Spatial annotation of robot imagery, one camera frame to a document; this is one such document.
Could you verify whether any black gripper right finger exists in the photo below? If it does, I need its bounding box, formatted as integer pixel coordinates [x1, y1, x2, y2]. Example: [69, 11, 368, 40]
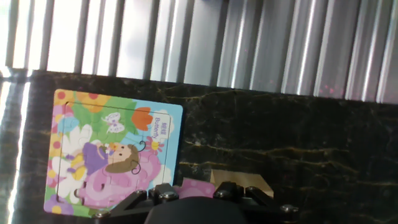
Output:
[213, 181, 299, 224]

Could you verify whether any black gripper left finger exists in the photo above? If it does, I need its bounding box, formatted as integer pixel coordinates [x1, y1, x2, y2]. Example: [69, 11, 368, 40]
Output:
[91, 182, 180, 224]

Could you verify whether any pink jigsaw puzzle piece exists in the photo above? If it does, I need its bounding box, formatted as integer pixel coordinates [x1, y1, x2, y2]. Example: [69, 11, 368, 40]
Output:
[174, 177, 216, 200]

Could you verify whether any colourful butterfly puzzle board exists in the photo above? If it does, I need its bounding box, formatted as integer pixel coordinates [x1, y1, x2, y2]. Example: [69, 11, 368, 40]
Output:
[43, 88, 184, 218]

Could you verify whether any plain wooden block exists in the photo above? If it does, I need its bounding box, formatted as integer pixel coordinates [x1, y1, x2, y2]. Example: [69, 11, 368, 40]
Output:
[210, 169, 275, 198]

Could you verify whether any black marble pattern mat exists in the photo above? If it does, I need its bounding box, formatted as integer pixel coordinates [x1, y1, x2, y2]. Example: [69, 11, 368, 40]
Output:
[0, 68, 398, 224]

